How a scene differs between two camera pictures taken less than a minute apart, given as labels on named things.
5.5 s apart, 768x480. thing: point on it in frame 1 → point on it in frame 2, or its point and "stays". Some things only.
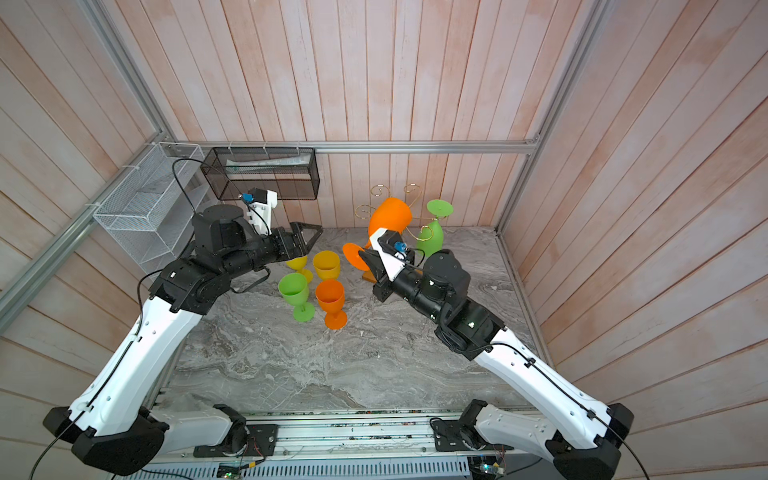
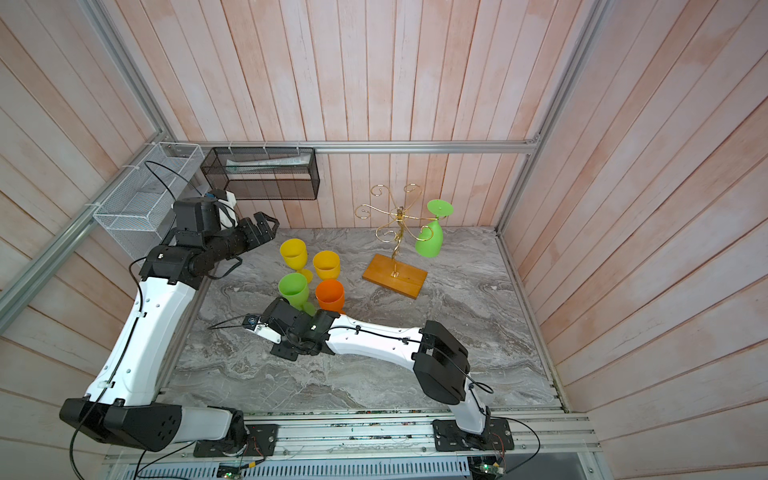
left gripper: (301, 248) → (255, 239)
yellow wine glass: (327, 265) stays
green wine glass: (430, 237) stays
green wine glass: (294, 289) stays
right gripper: (385, 292) → (284, 351)
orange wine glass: (330, 294) stays
